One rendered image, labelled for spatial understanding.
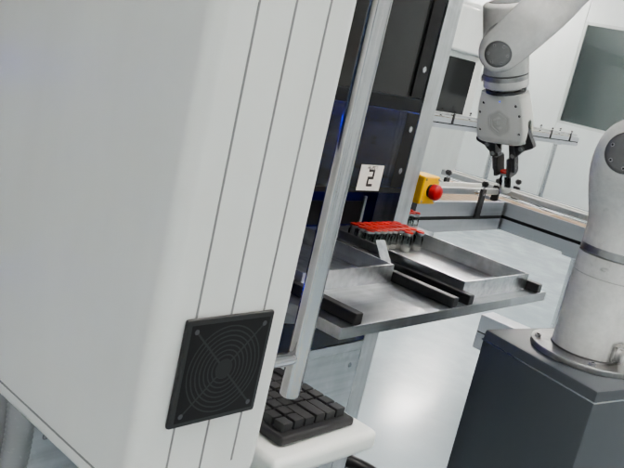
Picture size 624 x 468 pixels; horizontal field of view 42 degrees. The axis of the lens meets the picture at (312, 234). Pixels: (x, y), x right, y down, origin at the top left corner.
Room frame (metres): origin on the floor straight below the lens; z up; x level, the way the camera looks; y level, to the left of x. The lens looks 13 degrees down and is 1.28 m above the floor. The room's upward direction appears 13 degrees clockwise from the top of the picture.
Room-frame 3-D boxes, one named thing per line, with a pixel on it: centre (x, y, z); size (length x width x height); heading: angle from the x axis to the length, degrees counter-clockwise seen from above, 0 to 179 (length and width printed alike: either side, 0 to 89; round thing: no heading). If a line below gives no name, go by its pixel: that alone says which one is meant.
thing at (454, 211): (2.34, -0.31, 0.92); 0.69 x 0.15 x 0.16; 140
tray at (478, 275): (1.69, -0.26, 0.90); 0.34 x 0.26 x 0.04; 50
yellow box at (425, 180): (2.03, -0.24, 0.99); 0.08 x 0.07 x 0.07; 50
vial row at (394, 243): (1.77, -0.17, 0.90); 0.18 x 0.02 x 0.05; 140
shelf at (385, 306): (1.59, -0.11, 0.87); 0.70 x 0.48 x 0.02; 140
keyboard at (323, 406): (1.08, 0.09, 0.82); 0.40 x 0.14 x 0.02; 49
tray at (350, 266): (1.50, 0.05, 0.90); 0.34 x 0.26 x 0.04; 50
